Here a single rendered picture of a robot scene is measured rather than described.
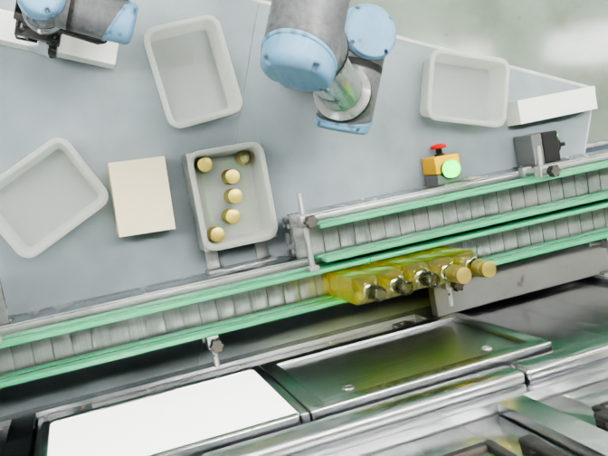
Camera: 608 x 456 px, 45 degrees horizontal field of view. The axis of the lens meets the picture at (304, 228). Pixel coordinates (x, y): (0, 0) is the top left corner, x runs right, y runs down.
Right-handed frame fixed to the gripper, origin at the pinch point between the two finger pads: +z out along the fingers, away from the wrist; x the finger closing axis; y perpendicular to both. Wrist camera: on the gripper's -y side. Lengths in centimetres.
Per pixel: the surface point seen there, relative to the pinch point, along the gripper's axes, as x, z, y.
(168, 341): 58, -16, -31
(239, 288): 45, -16, -43
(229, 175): 21.6, -0.9, -40.3
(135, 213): 33.4, -2.0, -21.2
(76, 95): 10.1, 5.4, -5.3
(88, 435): 73, -32, -17
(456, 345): 49, -37, -83
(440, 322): 46, -20, -88
